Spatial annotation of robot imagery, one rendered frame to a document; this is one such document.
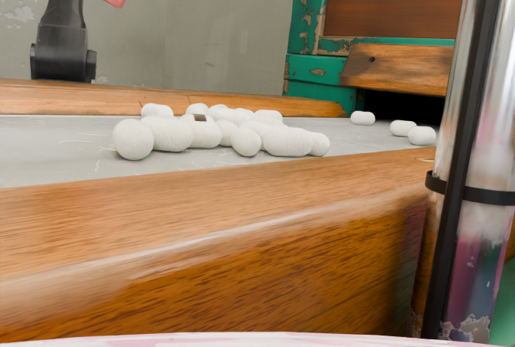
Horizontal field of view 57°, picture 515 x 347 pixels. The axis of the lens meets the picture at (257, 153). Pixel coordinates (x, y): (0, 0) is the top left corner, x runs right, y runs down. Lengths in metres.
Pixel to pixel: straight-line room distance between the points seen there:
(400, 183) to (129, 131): 0.16
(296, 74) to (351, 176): 0.72
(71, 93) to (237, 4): 1.87
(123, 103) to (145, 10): 2.21
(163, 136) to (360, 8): 0.59
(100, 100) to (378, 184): 0.37
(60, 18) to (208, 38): 1.72
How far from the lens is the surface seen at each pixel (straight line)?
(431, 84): 0.69
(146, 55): 2.70
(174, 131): 0.30
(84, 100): 0.48
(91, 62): 0.75
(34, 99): 0.46
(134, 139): 0.27
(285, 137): 0.33
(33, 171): 0.25
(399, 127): 0.59
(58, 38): 0.75
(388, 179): 0.17
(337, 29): 0.86
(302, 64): 0.87
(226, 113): 0.44
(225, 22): 2.36
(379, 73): 0.73
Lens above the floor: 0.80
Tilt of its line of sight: 9 degrees down
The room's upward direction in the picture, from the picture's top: 6 degrees clockwise
